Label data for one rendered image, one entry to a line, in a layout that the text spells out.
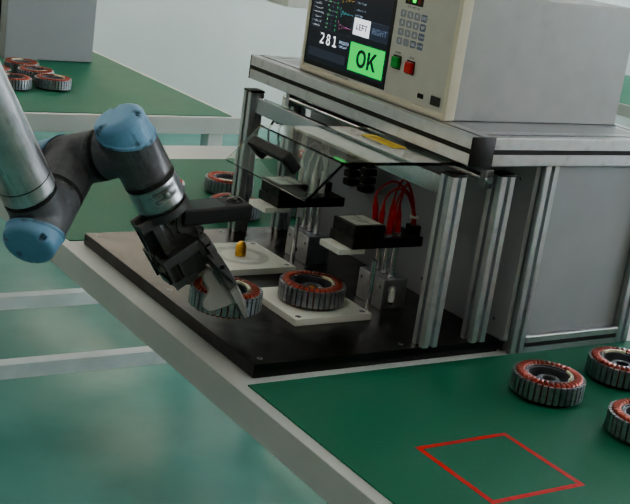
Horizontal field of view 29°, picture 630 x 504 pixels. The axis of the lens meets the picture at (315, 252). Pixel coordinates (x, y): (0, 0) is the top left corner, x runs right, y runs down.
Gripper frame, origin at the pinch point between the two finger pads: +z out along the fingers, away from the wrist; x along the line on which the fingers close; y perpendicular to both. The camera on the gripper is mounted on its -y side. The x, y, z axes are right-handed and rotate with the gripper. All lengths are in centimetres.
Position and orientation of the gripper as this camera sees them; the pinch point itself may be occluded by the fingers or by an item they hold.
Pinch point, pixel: (227, 298)
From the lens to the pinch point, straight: 187.1
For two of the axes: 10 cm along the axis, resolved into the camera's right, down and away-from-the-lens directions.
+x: 5.4, 3.1, -7.8
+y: -7.7, 5.6, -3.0
